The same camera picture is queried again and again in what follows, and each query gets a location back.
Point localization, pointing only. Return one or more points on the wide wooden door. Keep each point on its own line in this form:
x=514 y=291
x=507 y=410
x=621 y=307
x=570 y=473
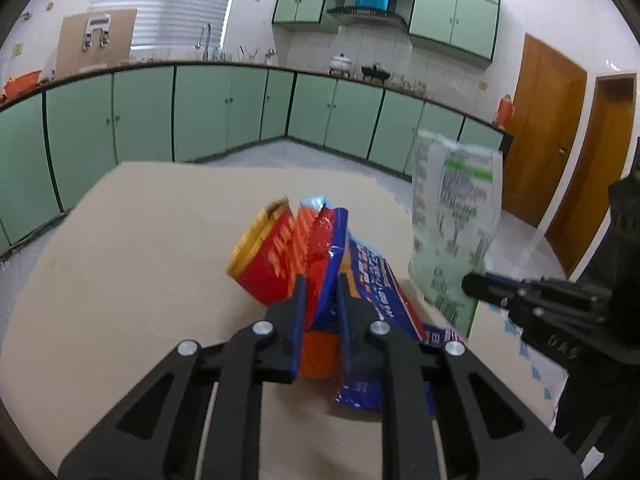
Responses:
x=545 y=130

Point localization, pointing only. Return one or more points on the green lower kitchen cabinets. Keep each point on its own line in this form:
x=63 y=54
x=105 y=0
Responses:
x=145 y=110

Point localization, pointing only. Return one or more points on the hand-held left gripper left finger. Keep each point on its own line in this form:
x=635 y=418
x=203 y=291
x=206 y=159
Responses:
x=300 y=310

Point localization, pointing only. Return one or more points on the green upper kitchen cabinets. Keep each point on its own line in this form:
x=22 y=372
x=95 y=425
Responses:
x=450 y=15

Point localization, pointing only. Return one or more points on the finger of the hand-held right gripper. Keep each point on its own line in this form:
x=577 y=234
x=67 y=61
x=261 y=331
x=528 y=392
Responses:
x=500 y=287

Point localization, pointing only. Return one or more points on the white cooking pot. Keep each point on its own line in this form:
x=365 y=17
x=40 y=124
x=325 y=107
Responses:
x=341 y=63

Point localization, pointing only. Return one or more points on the white device on cardboard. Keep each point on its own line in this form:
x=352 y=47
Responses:
x=96 y=30

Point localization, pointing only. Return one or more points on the black range hood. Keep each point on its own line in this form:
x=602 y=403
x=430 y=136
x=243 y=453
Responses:
x=367 y=14

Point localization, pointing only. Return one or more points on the metal faucet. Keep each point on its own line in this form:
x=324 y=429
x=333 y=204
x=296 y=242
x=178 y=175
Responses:
x=205 y=40

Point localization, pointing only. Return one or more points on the red plastic basin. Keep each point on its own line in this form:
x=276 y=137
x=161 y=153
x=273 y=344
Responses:
x=22 y=85

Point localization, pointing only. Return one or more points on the white window blind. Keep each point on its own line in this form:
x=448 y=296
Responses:
x=170 y=0

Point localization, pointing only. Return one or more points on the narrow wooden door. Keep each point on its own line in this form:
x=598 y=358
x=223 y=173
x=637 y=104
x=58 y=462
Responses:
x=595 y=170

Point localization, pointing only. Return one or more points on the black wok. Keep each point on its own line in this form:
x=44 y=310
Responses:
x=375 y=71

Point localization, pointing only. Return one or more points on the red thermos flask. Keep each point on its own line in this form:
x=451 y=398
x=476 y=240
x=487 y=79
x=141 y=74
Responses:
x=504 y=110

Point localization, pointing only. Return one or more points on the green kitchen cabinets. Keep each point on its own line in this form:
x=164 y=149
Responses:
x=450 y=15
x=145 y=110

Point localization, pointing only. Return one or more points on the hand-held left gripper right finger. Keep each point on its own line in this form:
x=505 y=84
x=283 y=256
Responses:
x=344 y=310

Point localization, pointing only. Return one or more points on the green and white packet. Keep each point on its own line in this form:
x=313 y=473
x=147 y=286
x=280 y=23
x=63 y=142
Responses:
x=450 y=220

